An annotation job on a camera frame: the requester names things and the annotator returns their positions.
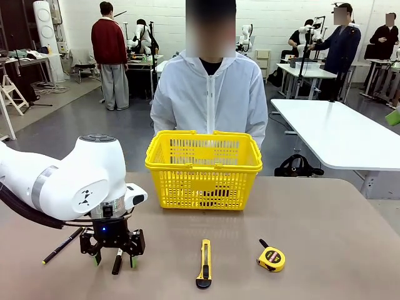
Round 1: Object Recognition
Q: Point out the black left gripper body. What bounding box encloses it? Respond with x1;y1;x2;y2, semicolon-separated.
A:
90;217;131;249

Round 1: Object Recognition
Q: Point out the white marker with black cap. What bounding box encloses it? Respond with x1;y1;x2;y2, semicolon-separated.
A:
111;248;123;276

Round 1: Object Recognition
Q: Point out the yellow utility knife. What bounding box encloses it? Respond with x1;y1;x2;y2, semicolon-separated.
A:
196;239;213;289

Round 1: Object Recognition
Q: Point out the person in black clothes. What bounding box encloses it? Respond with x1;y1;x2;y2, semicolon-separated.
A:
369;12;400;60

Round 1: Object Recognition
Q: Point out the person in navy jacket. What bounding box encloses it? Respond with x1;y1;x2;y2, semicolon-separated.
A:
314;2;362;101

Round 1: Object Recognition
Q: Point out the yellow plastic shopping basket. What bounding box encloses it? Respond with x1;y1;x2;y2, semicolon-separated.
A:
144;129;263;212

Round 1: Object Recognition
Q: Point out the person in black t-shirt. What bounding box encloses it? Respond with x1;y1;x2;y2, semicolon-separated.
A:
287;19;315;59

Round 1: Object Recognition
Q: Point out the person in white hooded jacket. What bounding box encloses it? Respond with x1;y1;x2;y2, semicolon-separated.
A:
149;0;269;148

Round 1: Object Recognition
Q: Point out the person in red sweater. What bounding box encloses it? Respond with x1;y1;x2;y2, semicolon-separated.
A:
91;1;131;112

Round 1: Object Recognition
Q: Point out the thin black yellow-tipped pen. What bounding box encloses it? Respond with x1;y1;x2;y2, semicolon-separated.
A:
42;227;84;266

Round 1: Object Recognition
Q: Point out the large white table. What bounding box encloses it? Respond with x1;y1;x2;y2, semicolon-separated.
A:
270;98;400;201

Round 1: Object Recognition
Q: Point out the white background work table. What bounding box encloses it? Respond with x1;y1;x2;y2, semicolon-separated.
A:
276;62;338;101

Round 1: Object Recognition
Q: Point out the black tripod pole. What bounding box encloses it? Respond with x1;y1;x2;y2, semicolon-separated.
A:
149;21;159;104
296;26;313;94

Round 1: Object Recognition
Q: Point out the yellow tape measure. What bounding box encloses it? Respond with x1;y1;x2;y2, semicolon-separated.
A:
256;238;286;273

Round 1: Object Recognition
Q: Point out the small white shelf cart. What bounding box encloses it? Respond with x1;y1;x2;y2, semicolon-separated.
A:
255;49;272;79

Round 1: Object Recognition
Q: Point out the white wooden folding chair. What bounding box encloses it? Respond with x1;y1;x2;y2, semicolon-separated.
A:
0;73;29;116

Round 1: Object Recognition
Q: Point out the cluttered grey side table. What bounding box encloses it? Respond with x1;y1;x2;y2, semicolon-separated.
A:
0;49;62;90

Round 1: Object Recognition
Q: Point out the white tower air conditioner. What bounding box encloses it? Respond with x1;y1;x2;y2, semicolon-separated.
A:
32;0;65;83

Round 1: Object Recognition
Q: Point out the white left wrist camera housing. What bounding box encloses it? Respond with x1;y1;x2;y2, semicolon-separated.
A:
124;184;148;208

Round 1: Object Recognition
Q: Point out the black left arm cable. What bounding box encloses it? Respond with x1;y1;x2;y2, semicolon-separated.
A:
0;184;135;231

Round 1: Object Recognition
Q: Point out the black bag with handles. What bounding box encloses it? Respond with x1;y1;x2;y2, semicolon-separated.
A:
274;154;325;178

